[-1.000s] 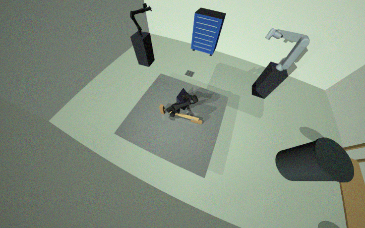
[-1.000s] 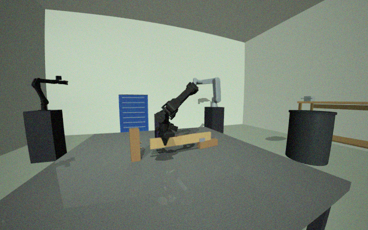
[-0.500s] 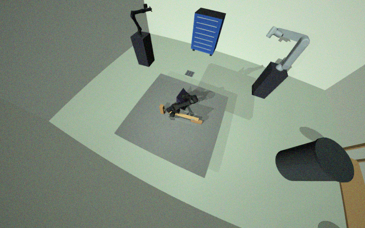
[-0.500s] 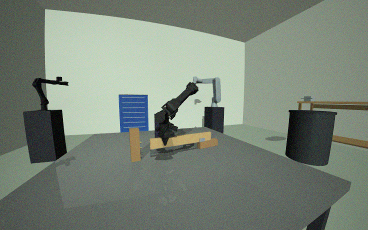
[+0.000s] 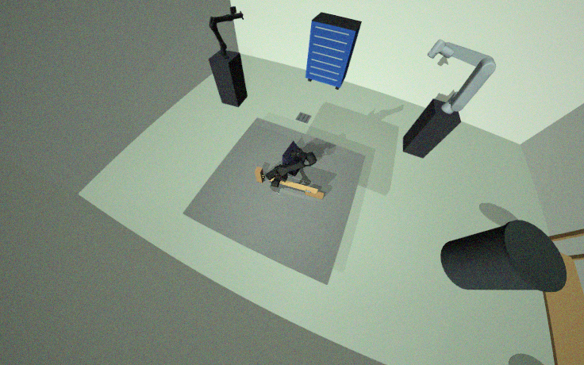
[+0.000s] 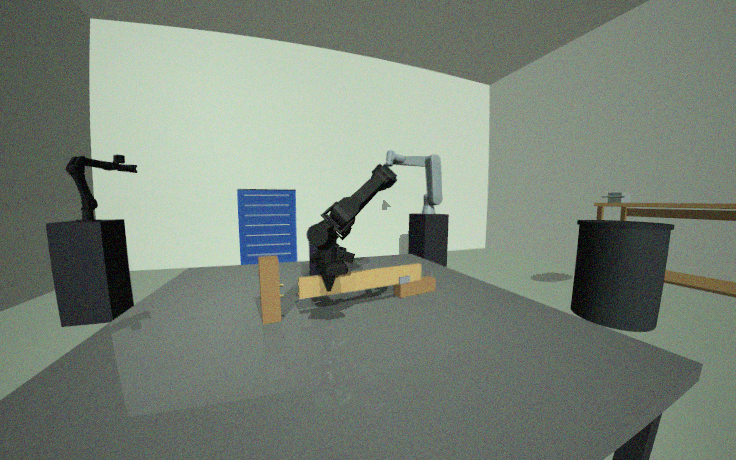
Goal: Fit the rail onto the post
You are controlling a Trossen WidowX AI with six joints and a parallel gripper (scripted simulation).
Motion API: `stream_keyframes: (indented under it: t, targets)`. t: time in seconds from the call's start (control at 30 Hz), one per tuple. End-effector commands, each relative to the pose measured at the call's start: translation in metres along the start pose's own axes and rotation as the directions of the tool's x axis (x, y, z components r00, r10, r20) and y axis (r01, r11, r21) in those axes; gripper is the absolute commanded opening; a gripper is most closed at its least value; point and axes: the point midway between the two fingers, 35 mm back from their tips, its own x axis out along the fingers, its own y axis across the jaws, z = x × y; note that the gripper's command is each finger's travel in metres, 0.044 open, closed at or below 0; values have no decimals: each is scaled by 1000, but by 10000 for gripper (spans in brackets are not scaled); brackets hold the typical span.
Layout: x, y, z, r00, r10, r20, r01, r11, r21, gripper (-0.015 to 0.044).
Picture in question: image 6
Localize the long brown wooden rail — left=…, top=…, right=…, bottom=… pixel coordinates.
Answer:
left=298, top=264, right=422, bottom=299

